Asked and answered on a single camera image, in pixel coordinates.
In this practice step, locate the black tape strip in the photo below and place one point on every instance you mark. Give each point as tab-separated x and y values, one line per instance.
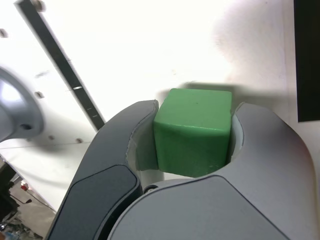
65	65

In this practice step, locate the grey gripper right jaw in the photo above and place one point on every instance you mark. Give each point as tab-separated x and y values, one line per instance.
212	212

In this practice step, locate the black tape square outline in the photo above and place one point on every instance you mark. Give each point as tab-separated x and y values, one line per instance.
308	62

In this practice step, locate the green cube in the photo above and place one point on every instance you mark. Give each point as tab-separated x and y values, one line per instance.
192	130

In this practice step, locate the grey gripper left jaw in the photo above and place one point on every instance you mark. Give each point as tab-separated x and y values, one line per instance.
107	155

